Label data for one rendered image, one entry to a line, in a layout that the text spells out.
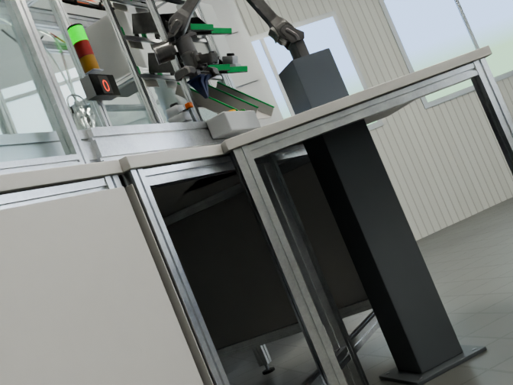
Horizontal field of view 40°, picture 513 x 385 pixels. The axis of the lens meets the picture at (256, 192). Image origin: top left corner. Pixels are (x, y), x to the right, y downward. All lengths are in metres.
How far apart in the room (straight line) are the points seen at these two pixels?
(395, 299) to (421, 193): 4.26
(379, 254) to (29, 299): 1.26
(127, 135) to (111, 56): 2.07
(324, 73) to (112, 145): 0.86
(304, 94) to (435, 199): 4.36
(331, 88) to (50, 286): 1.27
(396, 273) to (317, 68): 0.69
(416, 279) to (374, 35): 4.60
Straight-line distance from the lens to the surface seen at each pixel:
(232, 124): 2.03
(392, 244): 2.21
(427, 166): 6.50
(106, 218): 1.43
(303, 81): 2.22
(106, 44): 3.79
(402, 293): 2.22
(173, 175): 1.66
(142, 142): 1.74
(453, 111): 6.79
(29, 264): 1.24
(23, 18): 1.56
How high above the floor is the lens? 0.60
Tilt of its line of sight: 3 degrees up
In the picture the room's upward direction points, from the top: 23 degrees counter-clockwise
